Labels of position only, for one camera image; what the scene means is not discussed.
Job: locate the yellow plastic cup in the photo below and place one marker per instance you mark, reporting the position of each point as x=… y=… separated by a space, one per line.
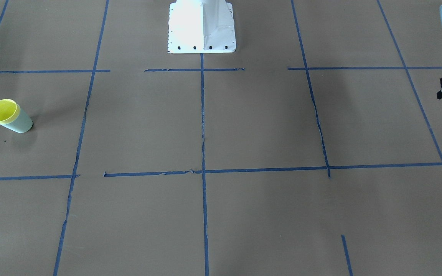
x=9 y=111

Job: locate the white camera pillar with base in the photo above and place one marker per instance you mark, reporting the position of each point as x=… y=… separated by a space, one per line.
x=201 y=26

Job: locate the light green plastic cup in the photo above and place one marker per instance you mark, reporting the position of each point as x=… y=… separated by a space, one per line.
x=22 y=124

